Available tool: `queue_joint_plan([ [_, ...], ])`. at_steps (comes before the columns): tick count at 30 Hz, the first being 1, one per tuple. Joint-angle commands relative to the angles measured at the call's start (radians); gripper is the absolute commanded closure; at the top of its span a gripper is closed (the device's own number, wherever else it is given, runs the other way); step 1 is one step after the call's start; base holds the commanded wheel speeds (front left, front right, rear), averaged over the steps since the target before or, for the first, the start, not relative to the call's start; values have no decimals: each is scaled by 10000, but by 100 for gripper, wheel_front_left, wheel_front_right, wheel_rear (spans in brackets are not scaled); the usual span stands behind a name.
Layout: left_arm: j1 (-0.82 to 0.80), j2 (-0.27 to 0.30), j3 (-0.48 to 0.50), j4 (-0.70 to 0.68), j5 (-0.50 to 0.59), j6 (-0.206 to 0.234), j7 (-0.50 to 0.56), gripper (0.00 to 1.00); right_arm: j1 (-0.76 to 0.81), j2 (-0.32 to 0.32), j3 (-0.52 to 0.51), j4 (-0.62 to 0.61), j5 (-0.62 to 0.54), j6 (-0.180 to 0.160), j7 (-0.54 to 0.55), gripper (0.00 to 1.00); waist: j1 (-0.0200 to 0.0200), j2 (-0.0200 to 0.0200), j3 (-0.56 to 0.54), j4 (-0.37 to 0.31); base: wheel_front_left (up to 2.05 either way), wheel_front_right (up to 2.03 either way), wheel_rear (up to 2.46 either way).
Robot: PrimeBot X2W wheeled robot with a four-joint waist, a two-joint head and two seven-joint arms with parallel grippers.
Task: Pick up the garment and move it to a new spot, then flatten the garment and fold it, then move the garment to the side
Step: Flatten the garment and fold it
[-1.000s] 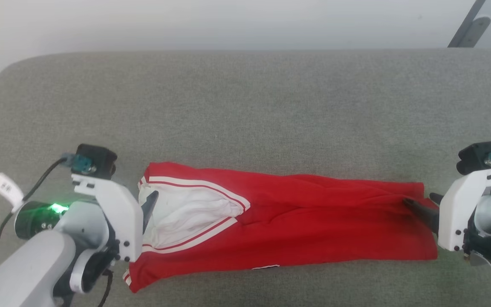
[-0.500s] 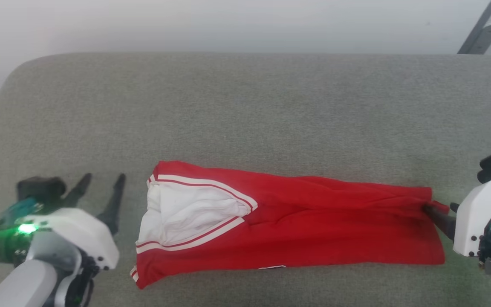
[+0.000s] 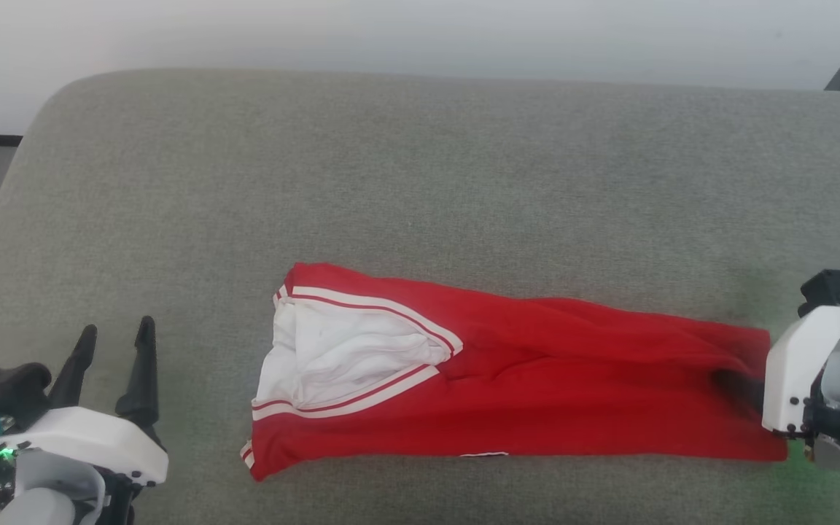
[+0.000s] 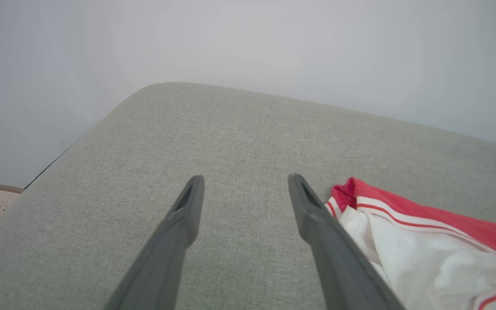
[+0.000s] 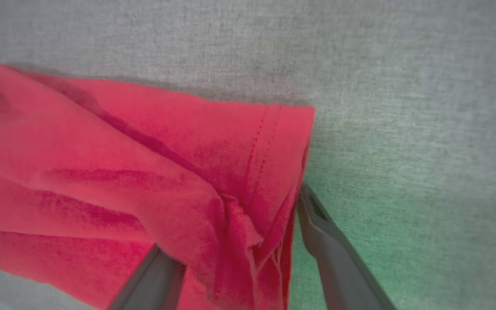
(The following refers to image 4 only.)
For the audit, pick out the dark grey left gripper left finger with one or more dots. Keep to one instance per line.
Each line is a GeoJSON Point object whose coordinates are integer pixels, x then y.
{"type": "Point", "coordinates": [166, 254]}

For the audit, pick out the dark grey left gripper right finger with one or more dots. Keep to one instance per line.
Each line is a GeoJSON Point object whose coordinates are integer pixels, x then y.
{"type": "Point", "coordinates": [338, 254]}

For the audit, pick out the red and white sports jersey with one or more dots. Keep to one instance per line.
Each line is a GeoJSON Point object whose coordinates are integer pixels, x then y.
{"type": "Point", "coordinates": [429, 258]}

